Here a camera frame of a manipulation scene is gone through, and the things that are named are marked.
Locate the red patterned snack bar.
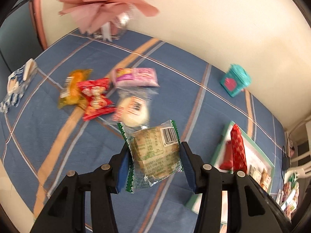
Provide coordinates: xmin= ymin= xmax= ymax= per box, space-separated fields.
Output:
xmin=230 ymin=124 xmax=248 ymax=174

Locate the clear green-edged biscuit packet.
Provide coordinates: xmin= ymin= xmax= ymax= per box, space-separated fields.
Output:
xmin=118 ymin=120 xmax=183 ymax=193

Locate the red festive snack packet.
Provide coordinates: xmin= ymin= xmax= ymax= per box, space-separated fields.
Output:
xmin=77 ymin=77 xmax=116 ymax=121

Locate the red white-striped packet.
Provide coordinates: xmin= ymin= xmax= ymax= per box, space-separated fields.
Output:
xmin=219 ymin=140 xmax=233 ymax=170

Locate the orange cake snack packet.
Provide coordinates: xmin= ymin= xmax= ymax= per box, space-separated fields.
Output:
xmin=249 ymin=165 xmax=272 ymax=192

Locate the orange yellow snack packet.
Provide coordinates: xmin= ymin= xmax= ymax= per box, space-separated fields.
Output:
xmin=58 ymin=69 xmax=93 ymax=108

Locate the clear-wrapped white bun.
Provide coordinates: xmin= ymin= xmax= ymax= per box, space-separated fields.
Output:
xmin=107 ymin=87 xmax=158 ymax=129

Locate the blue plaid tablecloth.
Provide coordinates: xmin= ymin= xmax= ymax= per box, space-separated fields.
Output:
xmin=1 ymin=30 xmax=285 ymax=228

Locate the teal toy box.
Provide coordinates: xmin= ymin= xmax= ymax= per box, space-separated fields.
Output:
xmin=220 ymin=64 xmax=252 ymax=97

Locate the blue white crumpled wrapper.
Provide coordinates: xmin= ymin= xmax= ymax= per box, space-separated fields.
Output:
xmin=1 ymin=58 xmax=38 ymax=114

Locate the pink snack packet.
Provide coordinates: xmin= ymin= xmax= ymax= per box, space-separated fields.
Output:
xmin=111 ymin=68 xmax=159 ymax=88

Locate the clear glass vase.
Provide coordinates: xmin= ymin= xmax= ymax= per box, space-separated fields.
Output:
xmin=93 ymin=10 xmax=132 ymax=42

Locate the pink flower bouquet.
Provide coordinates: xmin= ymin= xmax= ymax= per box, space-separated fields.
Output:
xmin=58 ymin=0 xmax=159 ymax=34

